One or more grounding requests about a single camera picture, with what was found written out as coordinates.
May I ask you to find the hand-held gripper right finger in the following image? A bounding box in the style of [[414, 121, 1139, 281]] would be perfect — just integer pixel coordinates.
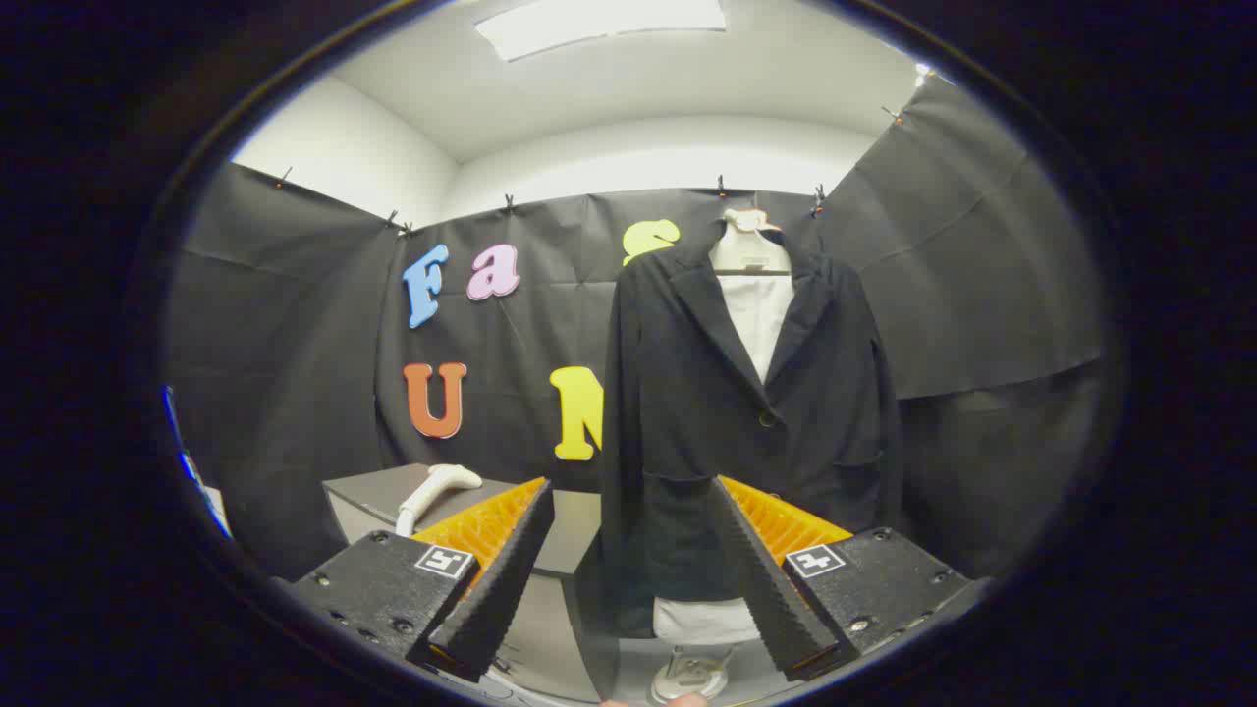
[[707, 475, 993, 683]]

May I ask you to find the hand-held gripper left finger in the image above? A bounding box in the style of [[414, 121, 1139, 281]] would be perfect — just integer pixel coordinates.
[[285, 477, 557, 684]]

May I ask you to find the black jacket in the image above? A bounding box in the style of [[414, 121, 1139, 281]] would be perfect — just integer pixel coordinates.
[[599, 231, 904, 639]]

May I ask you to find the grey table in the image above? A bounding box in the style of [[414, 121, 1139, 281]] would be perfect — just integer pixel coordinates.
[[322, 463, 620, 703]]

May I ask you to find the mannequin stand base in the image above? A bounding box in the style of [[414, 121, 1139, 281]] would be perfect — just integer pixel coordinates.
[[648, 643, 738, 706]]

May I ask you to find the black backdrop cloth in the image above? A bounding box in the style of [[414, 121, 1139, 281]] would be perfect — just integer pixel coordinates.
[[165, 77, 1106, 590]]

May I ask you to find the blue and white object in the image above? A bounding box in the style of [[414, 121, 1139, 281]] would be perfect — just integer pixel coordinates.
[[162, 386, 234, 539]]

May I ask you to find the ceiling light panel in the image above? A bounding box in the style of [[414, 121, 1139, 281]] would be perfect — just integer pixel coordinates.
[[475, 0, 728, 63]]

